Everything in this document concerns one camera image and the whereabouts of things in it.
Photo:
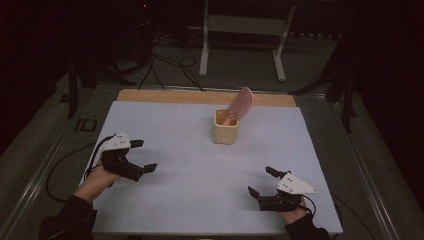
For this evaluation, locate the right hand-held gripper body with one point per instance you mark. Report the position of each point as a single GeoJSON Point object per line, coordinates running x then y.
{"type": "Point", "coordinates": [291, 186]}

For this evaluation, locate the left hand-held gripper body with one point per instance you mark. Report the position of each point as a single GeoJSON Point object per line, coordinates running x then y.
{"type": "Point", "coordinates": [116, 156]}

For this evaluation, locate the beige square cup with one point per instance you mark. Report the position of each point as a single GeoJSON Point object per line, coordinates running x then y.
{"type": "Point", "coordinates": [226, 133]}

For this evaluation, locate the pink hairbrush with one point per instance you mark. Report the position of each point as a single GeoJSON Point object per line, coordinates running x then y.
{"type": "Point", "coordinates": [240, 105]}

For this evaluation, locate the person's right hand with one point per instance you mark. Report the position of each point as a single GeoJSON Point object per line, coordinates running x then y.
{"type": "Point", "coordinates": [295, 215]}

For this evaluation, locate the person's left hand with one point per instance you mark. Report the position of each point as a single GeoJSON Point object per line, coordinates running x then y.
{"type": "Point", "coordinates": [96, 183]}

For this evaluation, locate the light blue table mat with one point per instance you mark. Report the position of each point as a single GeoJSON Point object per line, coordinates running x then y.
{"type": "Point", "coordinates": [206, 186]}

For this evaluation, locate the wooden table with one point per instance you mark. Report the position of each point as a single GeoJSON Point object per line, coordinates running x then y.
{"type": "Point", "coordinates": [173, 96]}

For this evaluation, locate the black tripod stand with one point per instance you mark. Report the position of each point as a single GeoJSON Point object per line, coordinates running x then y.
{"type": "Point", "coordinates": [72, 90]}
{"type": "Point", "coordinates": [348, 100]}

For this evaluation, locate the white metal stand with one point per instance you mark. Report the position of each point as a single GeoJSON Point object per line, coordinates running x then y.
{"type": "Point", "coordinates": [245, 25]}

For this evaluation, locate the black rectangular floor frame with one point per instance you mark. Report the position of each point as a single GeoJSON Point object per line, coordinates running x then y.
{"type": "Point", "coordinates": [86, 125]}

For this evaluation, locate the aluminium floor rail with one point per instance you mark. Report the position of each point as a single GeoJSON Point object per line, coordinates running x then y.
{"type": "Point", "coordinates": [36, 176]}
{"type": "Point", "coordinates": [366, 180]}

